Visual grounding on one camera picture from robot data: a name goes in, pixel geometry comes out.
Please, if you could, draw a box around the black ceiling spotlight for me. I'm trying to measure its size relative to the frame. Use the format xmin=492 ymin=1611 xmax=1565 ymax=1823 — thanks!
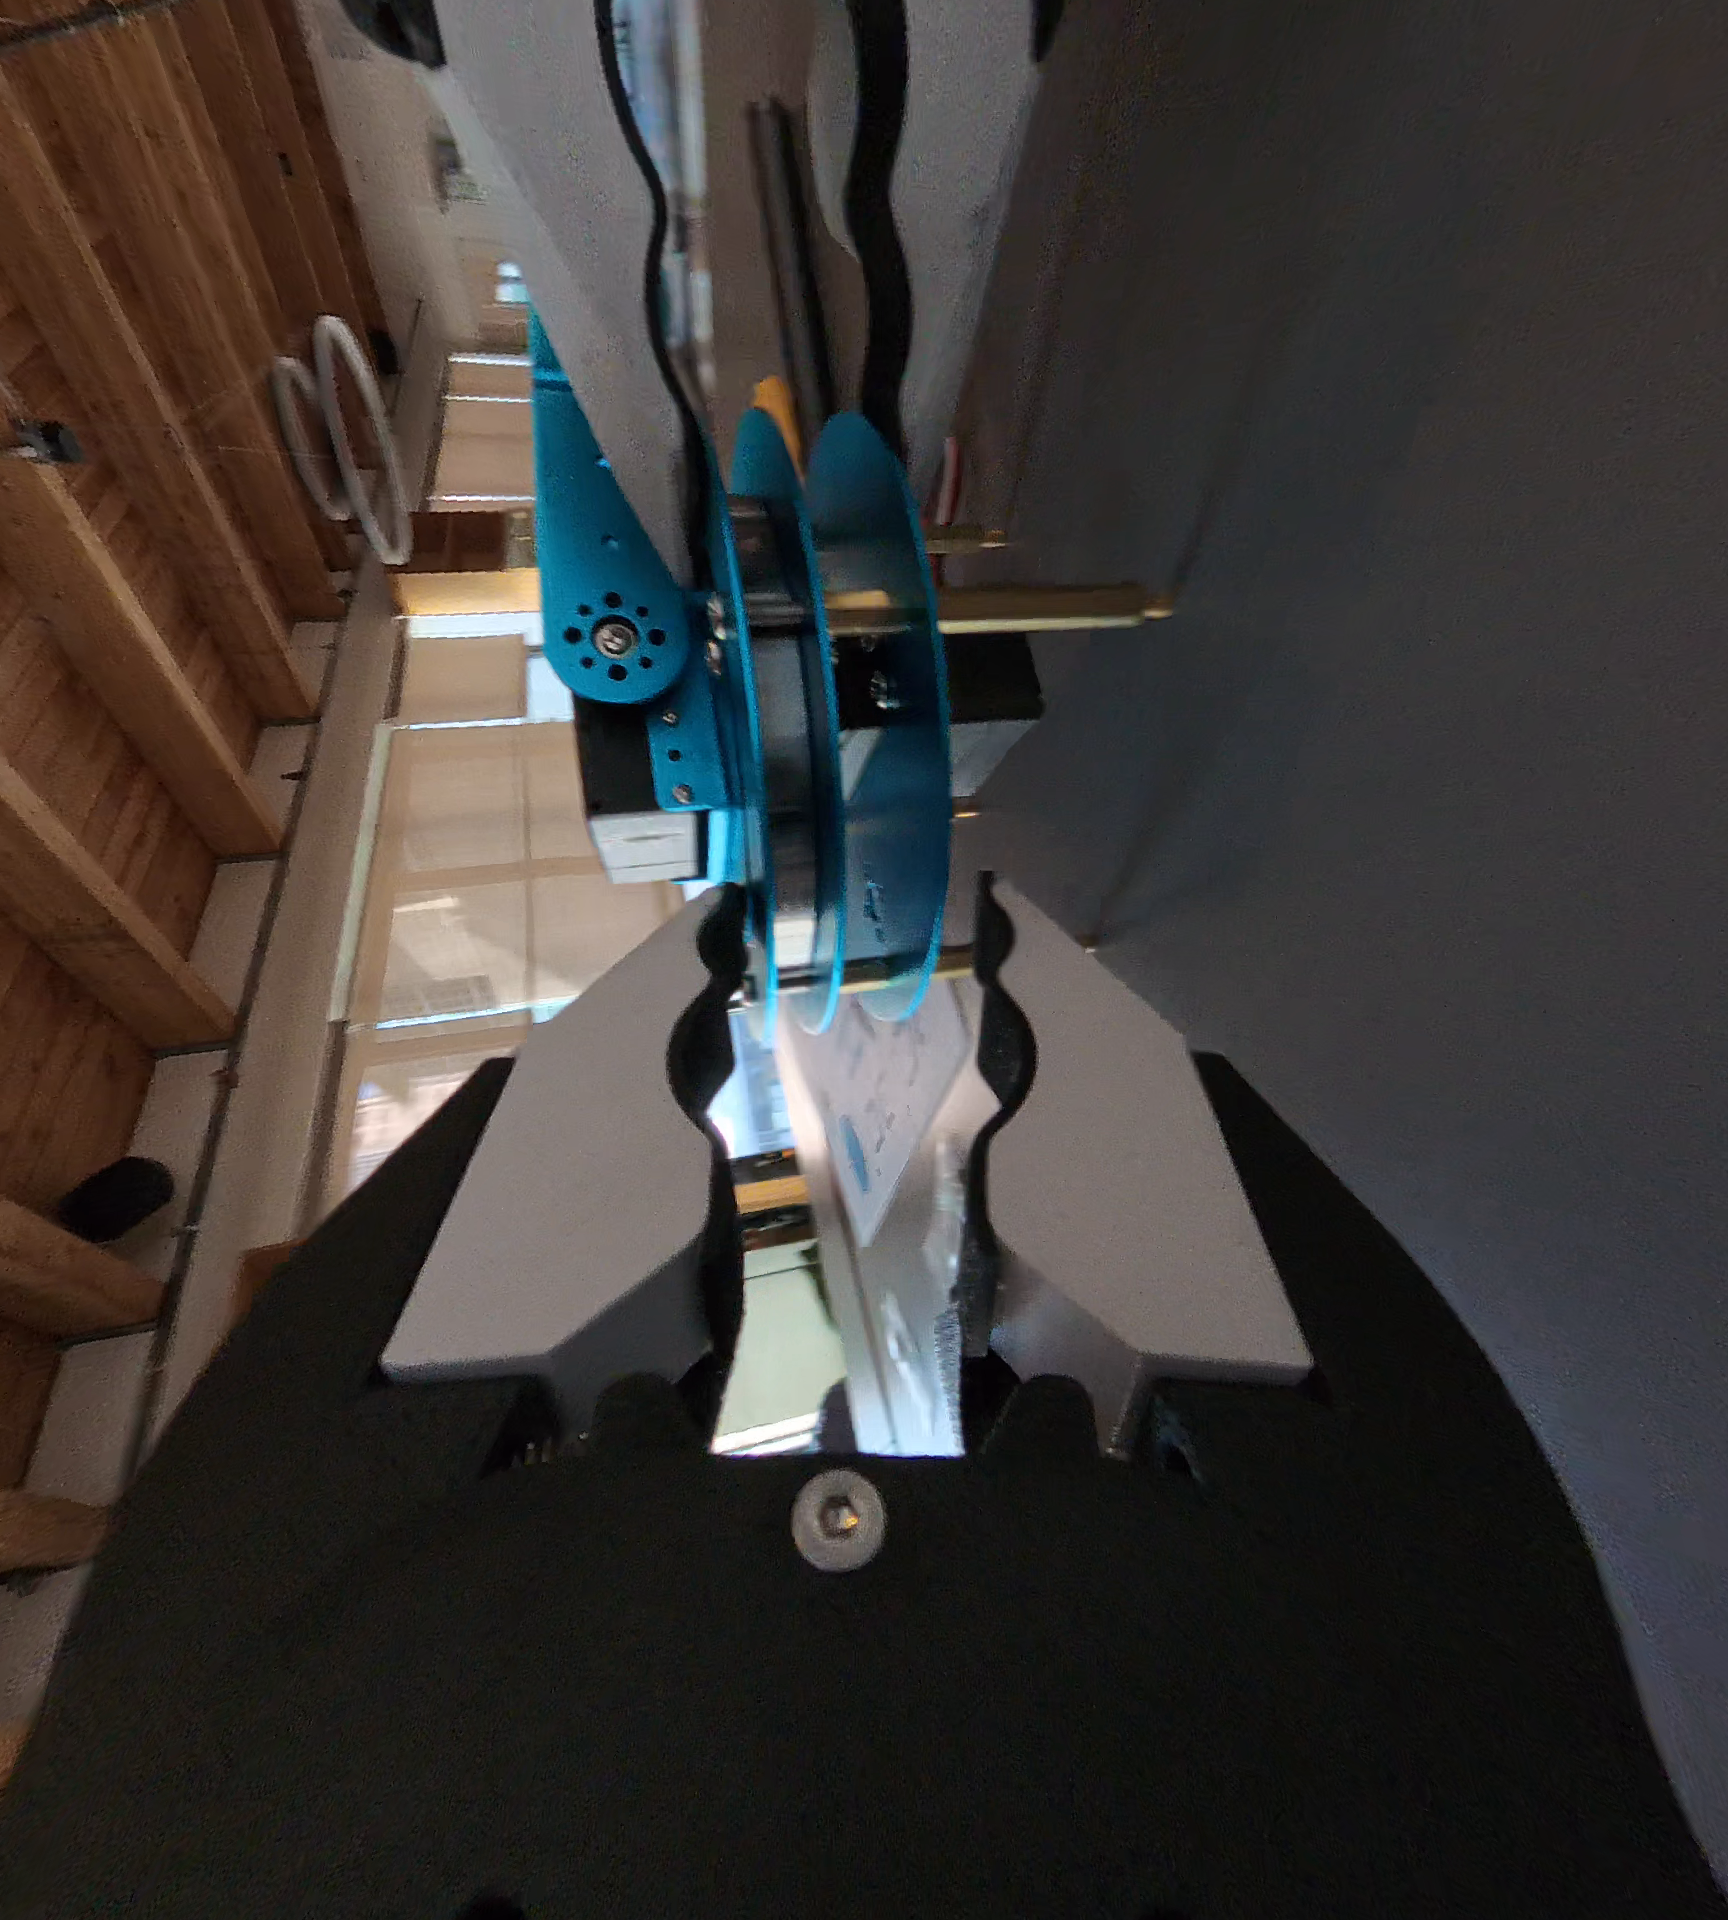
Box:
xmin=53 ymin=1156 xmax=178 ymax=1245

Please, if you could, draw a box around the large white ring lamp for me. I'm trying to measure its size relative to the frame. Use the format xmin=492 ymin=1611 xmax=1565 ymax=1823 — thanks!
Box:
xmin=310 ymin=315 xmax=416 ymax=568

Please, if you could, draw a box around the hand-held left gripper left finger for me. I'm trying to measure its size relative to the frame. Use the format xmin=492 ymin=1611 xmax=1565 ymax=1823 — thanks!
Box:
xmin=380 ymin=886 xmax=748 ymax=1414

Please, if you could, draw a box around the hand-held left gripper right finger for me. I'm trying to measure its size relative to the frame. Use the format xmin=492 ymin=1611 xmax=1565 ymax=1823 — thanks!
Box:
xmin=954 ymin=873 xmax=1319 ymax=1449

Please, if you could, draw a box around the small white ring lamp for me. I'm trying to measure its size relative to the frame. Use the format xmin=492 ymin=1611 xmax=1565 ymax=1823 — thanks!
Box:
xmin=269 ymin=354 xmax=356 ymax=521

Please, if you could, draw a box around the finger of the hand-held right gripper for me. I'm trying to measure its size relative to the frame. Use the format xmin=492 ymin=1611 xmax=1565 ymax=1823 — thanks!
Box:
xmin=444 ymin=0 xmax=727 ymax=520
xmin=807 ymin=0 xmax=1046 ymax=461

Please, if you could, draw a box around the printed instruction sheet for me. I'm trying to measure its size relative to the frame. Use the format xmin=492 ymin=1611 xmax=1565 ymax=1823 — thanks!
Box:
xmin=781 ymin=1005 xmax=974 ymax=1247

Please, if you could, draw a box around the blue toy robot arm base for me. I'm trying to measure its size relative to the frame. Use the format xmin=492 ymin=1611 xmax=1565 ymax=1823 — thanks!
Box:
xmin=524 ymin=308 xmax=1178 ymax=1038

